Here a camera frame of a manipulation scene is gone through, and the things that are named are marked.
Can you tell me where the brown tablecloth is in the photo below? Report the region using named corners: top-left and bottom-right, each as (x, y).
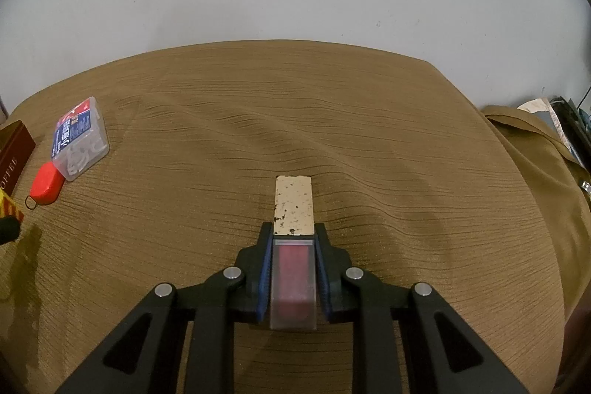
top-left (0, 38), bottom-right (591, 394)

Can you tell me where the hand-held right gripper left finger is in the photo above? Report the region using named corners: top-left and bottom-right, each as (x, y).
top-left (55, 221), bottom-right (274, 394)

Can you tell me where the dark flat board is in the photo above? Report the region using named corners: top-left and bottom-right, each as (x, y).
top-left (549, 96), bottom-right (591, 173)

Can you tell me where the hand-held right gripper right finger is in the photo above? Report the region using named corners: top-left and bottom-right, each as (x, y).
top-left (314, 222), bottom-right (532, 394)

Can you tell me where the clear blue-label floss box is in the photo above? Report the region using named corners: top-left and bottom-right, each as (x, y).
top-left (50, 96), bottom-right (110, 182)

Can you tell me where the dark red toffee tin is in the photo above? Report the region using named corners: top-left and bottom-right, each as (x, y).
top-left (0, 119), bottom-right (37, 196)

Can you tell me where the lip gloss with gold cap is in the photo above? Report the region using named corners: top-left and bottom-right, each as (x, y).
top-left (269, 175), bottom-right (319, 331)

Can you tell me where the small red case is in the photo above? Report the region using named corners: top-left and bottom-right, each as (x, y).
top-left (25, 162), bottom-right (65, 211)

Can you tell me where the pale crumpled bag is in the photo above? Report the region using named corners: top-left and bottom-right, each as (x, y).
top-left (518, 97), bottom-right (555, 114)

